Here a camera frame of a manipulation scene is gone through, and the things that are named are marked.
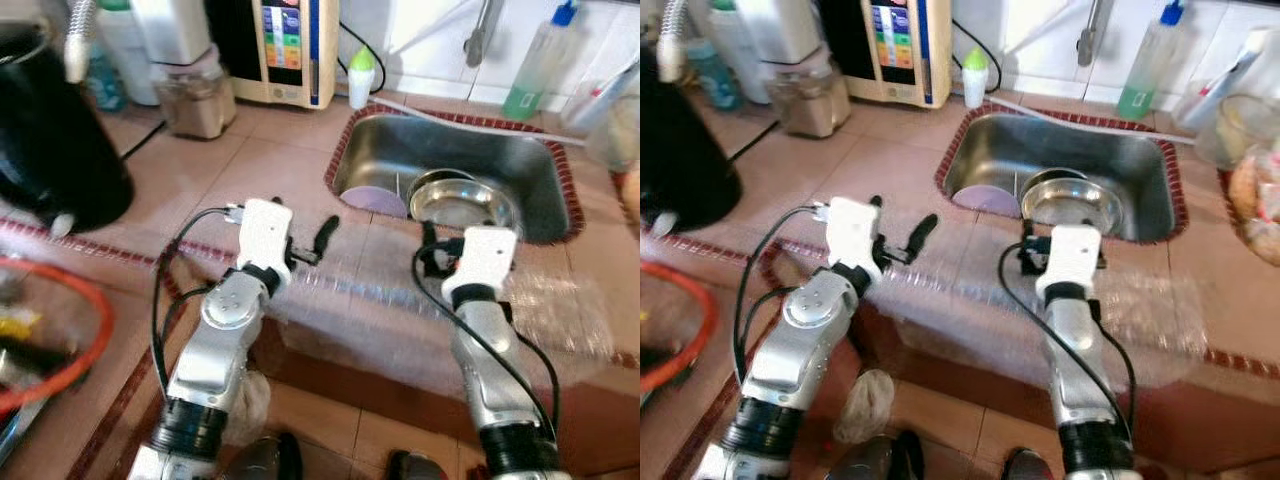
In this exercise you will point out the metal faucet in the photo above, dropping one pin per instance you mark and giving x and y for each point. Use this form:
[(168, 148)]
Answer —
[(1088, 45), (478, 45)]

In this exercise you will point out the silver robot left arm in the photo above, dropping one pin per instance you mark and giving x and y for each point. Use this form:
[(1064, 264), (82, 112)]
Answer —
[(795, 350), (215, 350)]

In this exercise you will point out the green dish soap bottle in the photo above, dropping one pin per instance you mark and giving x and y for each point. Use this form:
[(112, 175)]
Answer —
[(1145, 75), (535, 75)]

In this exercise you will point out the dark robot foot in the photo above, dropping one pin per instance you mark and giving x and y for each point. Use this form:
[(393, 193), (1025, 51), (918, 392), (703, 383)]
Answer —
[(418, 468), (880, 458), (268, 458), (1028, 467)]

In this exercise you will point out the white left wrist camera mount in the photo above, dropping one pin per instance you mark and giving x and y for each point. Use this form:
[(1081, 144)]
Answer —
[(265, 235), (855, 235)]

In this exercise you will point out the small white bottle green cap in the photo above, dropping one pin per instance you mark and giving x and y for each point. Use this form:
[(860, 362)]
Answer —
[(975, 85), (361, 85)]

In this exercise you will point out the black kettle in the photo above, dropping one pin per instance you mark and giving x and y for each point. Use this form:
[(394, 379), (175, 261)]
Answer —
[(685, 150), (55, 140)]

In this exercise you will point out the dark robot right foot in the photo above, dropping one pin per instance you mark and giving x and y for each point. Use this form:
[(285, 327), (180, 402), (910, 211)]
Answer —
[(1028, 467), (418, 468)]

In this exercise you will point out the white jug green lid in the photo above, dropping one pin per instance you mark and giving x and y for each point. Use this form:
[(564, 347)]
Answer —
[(125, 50), (740, 45)]

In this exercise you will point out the purple plastic bowl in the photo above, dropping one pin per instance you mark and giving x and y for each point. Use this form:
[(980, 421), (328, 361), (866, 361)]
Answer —
[(985, 200), (372, 203)]

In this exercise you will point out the beige black water ionizer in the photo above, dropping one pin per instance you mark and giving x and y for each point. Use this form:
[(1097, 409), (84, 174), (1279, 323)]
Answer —
[(320, 55), (930, 55)]

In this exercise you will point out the white appliance housing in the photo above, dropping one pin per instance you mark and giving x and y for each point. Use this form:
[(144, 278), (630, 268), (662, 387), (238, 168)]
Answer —
[(170, 30), (780, 30)]

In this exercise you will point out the dark robot left foot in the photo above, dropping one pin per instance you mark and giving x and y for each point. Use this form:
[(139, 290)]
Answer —
[(880, 458), (268, 458)]

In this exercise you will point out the round steel bowl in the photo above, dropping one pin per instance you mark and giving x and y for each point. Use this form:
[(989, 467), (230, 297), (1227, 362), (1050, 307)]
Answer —
[(1075, 203), (465, 205)]

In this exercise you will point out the yellow wrapper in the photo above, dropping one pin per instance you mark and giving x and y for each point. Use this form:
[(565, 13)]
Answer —
[(18, 322)]

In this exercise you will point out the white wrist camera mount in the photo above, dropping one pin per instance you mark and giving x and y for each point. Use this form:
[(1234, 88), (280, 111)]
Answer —
[(1070, 258), (485, 260), (265, 235), (855, 235)]

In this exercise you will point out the wide clear glass jar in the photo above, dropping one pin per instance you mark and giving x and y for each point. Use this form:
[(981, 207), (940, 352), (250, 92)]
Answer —
[(1240, 135), (618, 135)]

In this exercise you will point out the clear bubble wrap sheet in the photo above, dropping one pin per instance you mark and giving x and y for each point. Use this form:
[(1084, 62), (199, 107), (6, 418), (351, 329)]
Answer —
[(370, 290), (960, 290)]

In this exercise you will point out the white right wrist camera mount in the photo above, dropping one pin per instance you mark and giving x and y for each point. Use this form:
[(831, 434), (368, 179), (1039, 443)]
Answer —
[(485, 260), (1070, 258)]

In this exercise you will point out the glass jar brown contents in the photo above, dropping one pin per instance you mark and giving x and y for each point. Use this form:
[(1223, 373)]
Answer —
[(195, 105), (808, 103)]

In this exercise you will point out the small teal bottle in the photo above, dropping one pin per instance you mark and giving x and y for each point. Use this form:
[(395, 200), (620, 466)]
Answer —
[(712, 82), (105, 85)]

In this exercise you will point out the orange rimmed basin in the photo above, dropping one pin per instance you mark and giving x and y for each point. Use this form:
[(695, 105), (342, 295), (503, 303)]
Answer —
[(708, 330), (100, 340)]

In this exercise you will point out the white squeeze tube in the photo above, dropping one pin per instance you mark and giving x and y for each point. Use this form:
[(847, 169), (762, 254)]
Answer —
[(615, 80), (1245, 65)]

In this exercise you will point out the clear bag of food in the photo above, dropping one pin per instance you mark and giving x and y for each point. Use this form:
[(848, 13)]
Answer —
[(1258, 195), (632, 200)]

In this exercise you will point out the stainless steel sink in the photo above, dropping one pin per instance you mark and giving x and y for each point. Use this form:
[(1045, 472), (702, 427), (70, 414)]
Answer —
[(540, 170), (1150, 170)]

